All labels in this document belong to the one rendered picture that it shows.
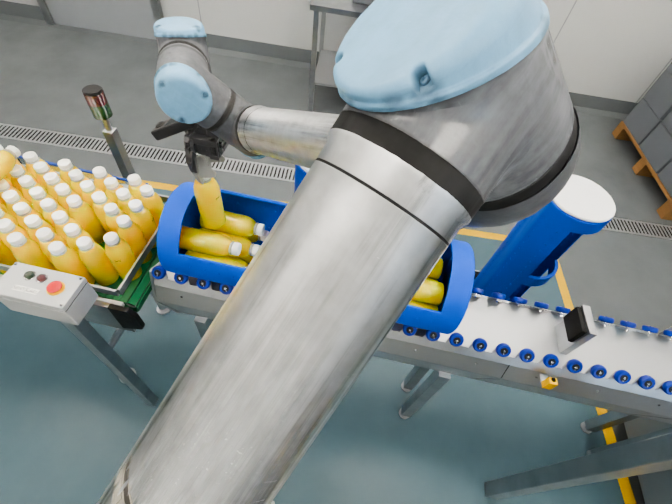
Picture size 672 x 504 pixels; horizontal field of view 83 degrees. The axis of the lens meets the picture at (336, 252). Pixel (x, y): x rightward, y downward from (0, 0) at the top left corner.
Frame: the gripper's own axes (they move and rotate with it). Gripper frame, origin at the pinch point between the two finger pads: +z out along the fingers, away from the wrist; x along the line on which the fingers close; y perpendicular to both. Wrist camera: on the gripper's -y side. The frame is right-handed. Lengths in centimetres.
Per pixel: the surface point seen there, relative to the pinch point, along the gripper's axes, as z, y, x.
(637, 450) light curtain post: 36, 129, -33
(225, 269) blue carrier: 20.5, 8.9, -14.5
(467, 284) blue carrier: 12, 74, -8
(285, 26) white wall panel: 96, -68, 323
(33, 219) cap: 23, -52, -10
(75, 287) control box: 23.2, -27.6, -28.3
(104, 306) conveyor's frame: 43, -31, -23
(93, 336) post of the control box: 55, -35, -29
